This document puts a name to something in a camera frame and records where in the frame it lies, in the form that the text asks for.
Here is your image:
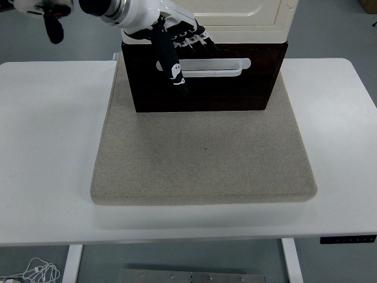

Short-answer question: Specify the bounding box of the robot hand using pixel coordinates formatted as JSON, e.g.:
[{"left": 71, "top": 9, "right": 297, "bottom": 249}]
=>
[{"left": 120, "top": 0, "right": 219, "bottom": 96}]

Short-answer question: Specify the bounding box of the white drawer handle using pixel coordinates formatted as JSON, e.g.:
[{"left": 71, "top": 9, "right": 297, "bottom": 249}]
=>
[{"left": 156, "top": 58, "right": 252, "bottom": 78}]

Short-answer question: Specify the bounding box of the dark wooden drawer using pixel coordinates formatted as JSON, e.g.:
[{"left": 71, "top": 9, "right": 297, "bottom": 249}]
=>
[{"left": 125, "top": 48, "right": 282, "bottom": 113}]

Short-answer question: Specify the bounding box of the beige felt mat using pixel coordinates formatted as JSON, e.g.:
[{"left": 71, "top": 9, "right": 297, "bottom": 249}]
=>
[{"left": 90, "top": 57, "right": 319, "bottom": 206}]

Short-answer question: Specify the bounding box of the white table leg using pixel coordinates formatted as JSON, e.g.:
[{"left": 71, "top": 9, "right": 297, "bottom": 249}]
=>
[
  {"left": 281, "top": 238, "right": 304, "bottom": 283},
  {"left": 62, "top": 243, "right": 84, "bottom": 283}
]

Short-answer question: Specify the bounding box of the black table control panel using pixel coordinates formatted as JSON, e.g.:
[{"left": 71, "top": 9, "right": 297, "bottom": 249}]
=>
[{"left": 320, "top": 235, "right": 377, "bottom": 245}]

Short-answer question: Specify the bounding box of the white cable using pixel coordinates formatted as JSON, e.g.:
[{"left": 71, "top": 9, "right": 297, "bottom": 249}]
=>
[{"left": 0, "top": 257, "right": 61, "bottom": 283}]

